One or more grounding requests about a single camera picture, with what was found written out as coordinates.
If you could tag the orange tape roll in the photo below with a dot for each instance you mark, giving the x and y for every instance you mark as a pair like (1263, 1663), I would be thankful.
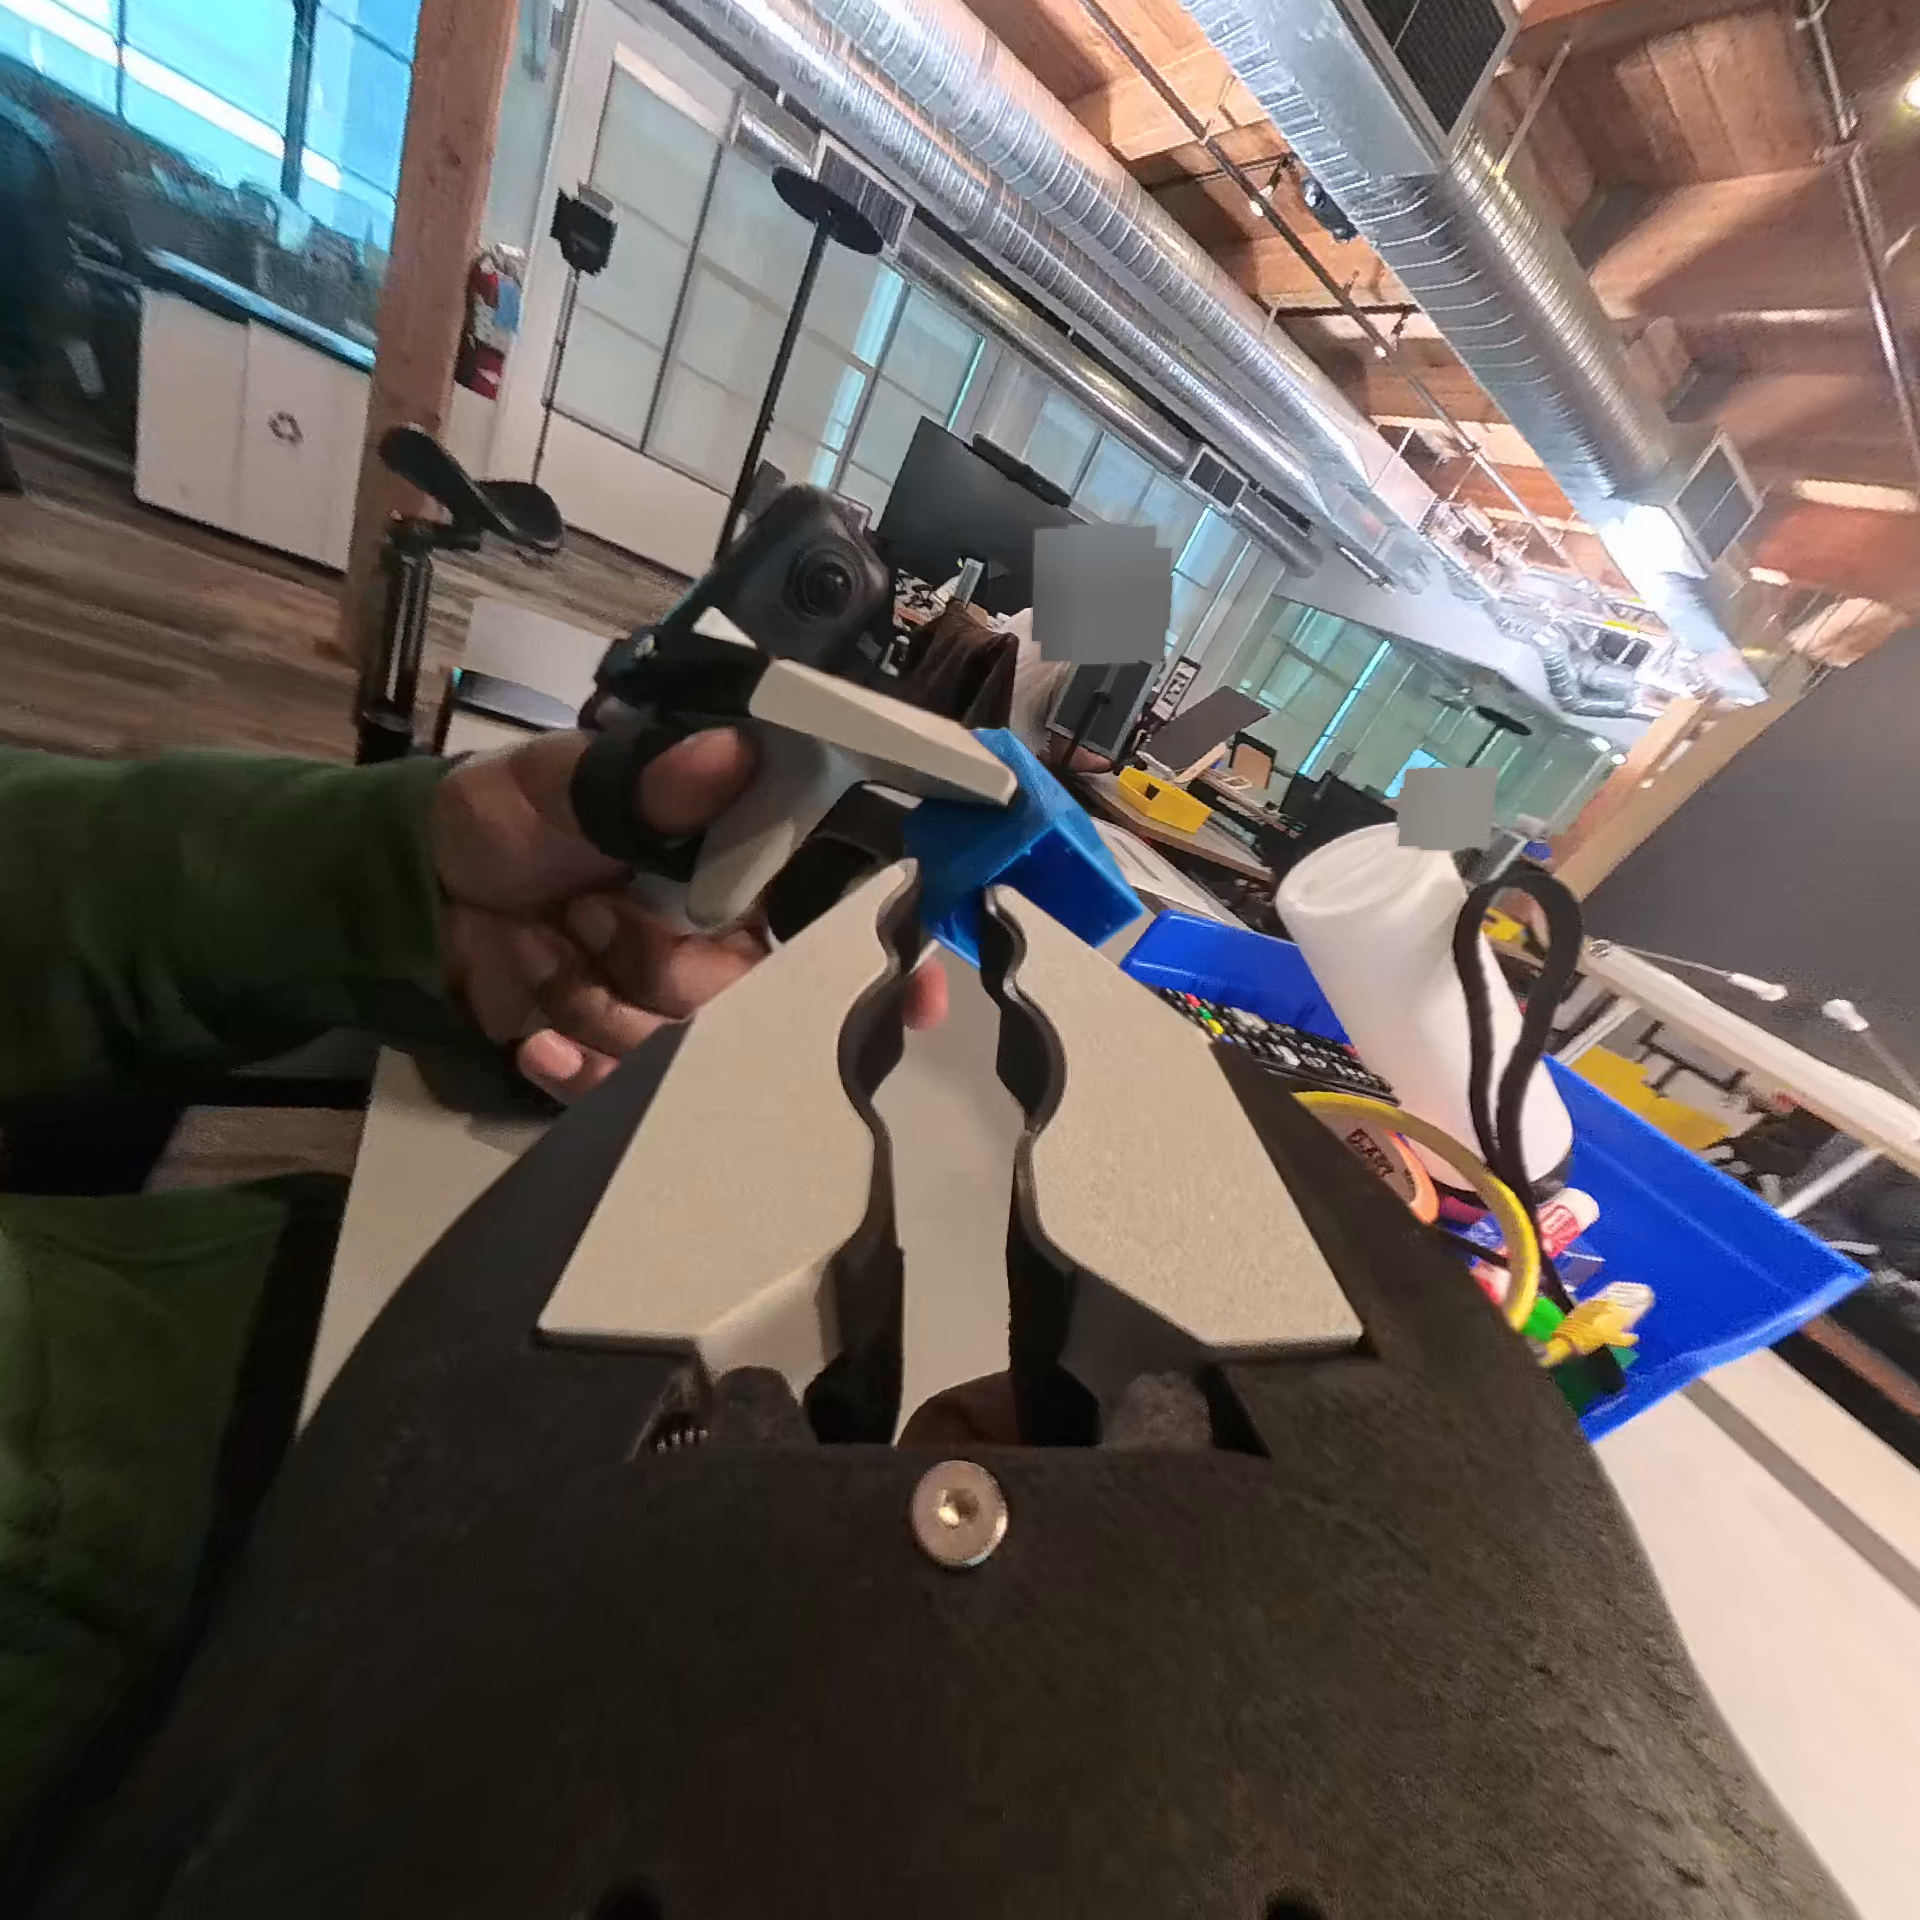
(1382, 1164)

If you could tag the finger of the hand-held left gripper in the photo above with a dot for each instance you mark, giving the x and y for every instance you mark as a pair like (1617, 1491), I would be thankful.
(867, 729)

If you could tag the person's green jacket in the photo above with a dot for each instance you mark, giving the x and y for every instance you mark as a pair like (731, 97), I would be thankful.
(118, 1428)

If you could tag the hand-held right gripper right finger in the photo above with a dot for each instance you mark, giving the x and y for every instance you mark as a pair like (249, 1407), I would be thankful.
(1184, 1196)

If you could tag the dark panel with wooden edge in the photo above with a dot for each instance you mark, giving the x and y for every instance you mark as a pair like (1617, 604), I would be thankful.
(1797, 840)

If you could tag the metal air duct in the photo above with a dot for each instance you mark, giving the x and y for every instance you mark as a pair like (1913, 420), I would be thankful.
(1500, 303)
(1022, 195)

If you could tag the blue plastic block with knob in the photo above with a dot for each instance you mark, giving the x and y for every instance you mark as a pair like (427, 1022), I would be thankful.
(1034, 855)

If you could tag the person's left hand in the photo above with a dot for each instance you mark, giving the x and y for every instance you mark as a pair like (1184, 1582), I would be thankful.
(509, 931)

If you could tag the white recycling cabinet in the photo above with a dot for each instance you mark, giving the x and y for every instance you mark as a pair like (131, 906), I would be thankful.
(238, 438)

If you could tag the long wooden table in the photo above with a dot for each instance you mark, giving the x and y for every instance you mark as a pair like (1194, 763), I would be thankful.
(1197, 853)

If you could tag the black remote control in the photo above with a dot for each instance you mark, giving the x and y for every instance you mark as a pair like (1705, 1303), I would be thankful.
(1290, 1042)

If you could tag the black computer monitor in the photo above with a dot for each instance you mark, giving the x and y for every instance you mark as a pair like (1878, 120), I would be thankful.
(962, 506)

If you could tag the yellow storage bin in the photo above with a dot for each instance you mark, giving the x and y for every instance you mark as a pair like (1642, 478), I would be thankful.
(1164, 799)

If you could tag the white plastic bottle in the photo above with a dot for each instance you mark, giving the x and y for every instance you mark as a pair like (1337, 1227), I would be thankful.
(1382, 960)

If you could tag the wooden support post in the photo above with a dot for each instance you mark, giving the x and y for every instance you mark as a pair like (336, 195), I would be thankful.
(437, 303)

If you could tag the red fire extinguisher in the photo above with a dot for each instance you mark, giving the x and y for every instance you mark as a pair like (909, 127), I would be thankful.
(478, 321)

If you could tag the white metal stand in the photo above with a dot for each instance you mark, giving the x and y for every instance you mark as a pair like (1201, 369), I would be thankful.
(1725, 1022)

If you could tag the open laptop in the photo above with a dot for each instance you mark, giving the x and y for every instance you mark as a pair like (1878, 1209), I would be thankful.
(1207, 729)

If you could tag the black stand with paddle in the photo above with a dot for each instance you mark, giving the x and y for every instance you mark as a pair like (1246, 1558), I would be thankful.
(478, 506)

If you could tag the large blue plastic bin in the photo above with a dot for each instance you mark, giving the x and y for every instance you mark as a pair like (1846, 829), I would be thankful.
(1695, 1243)

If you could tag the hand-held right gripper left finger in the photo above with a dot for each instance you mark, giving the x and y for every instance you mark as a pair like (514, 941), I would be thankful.
(721, 1196)

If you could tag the person's left forearm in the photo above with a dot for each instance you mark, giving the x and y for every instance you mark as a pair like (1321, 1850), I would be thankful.
(226, 897)

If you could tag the black pole with ribbed disc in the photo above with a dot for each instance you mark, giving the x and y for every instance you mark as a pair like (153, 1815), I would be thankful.
(824, 207)

